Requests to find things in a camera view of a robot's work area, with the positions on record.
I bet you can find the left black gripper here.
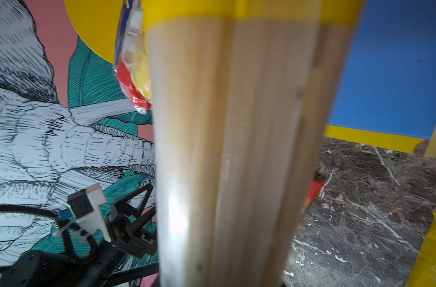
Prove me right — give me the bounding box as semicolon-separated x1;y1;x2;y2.
92;184;159;276

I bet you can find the red-end spaghetti pack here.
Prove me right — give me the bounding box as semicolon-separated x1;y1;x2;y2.
113;1;152;114
303;172;325;210

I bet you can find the wide yellow spaghetti pack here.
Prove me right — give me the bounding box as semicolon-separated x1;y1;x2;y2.
143;1;364;287

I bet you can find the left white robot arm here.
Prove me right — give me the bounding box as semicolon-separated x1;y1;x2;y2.
0;184;159;287

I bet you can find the yellow shelf unit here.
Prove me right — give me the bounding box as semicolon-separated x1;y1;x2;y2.
65;1;436;153

